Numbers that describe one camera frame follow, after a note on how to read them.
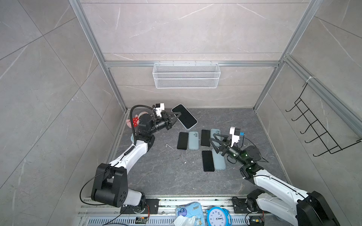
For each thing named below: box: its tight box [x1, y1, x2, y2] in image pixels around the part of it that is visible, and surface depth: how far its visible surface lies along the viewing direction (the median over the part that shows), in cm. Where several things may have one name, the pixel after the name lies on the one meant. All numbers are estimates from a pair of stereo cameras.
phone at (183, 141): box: [176, 131, 189, 151], surface depth 102 cm
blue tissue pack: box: [173, 201, 206, 226], surface depth 67 cm
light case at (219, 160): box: [211, 148, 227, 171], surface depth 90 cm
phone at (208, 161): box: [201, 150, 215, 172], surface depth 90 cm
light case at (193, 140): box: [188, 130, 200, 151], surface depth 100 cm
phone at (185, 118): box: [171, 103, 198, 130], surface depth 74 cm
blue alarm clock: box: [205, 206, 233, 226], surface depth 70 cm
